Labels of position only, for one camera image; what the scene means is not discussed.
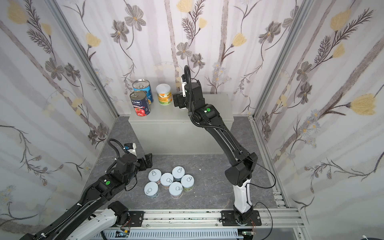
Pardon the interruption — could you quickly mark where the white lid can blue label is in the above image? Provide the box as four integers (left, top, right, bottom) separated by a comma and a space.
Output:
172, 166, 186, 182

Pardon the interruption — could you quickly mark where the white lid can pink label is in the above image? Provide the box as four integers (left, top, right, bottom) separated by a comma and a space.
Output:
148, 169, 162, 185

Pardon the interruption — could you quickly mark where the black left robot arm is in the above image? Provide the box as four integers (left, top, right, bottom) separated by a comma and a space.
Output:
21, 138, 153, 240

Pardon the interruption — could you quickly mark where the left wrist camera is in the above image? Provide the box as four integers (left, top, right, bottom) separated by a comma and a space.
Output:
124, 143, 137, 156

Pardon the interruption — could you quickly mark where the blue label soup can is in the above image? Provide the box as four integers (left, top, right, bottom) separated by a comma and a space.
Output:
132, 79, 153, 105

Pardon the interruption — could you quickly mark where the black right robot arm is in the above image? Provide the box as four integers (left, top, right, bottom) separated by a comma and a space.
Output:
173, 65, 271, 226

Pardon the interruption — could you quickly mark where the white lid can orange label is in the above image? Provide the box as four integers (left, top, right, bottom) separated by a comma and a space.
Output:
156, 84, 172, 106

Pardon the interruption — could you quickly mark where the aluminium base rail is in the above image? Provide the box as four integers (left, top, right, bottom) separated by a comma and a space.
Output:
55, 209, 310, 240

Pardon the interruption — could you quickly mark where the grey metal cabinet box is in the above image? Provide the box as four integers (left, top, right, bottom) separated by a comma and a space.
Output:
129, 102, 224, 155

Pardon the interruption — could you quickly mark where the white lid can green label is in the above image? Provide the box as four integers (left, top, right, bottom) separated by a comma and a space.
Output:
181, 174, 195, 191

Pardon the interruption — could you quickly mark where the dark red label can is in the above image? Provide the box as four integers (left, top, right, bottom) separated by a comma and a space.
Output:
130, 91, 150, 117

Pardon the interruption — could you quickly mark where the white ribbed cable duct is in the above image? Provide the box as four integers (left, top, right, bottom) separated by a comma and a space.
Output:
91, 229, 243, 240

